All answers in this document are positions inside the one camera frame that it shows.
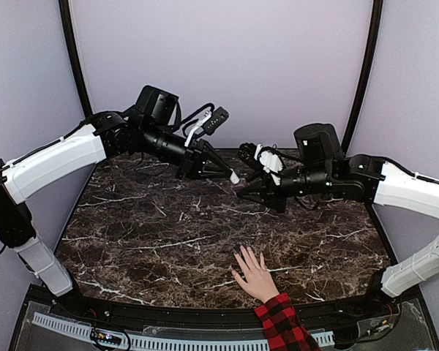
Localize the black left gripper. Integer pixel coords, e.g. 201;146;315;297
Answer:
141;121;234;180

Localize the white nail polish brush cap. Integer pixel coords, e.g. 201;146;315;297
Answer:
230;172;240;185

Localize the purple nail polish bottle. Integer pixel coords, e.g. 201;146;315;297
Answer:
231;179;249;192

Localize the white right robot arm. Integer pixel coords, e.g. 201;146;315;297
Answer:
236;123;439;317

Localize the red plaid sleeve forearm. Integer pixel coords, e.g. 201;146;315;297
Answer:
254;293;321;351

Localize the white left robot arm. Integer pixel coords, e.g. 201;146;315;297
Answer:
0;86;239;319

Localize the person's bare hand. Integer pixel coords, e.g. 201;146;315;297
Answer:
231;246;279;303

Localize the small green circuit board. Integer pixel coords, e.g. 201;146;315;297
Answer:
89;328;127;349

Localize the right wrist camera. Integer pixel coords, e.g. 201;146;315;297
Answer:
238;143;285;186

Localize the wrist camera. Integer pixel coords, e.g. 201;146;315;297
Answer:
238;143;285;186
182;103;229;148

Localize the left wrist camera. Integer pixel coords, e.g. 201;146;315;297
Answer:
182;103;229;148

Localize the grey slotted cable duct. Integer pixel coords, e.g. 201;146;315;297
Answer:
31;312;336;350

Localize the black right frame post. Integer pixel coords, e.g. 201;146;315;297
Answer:
342;0;383;154

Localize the black frame post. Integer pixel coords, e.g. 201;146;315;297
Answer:
342;0;383;154
58;0;93;117

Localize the black left frame post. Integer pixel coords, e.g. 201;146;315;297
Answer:
58;0;93;117

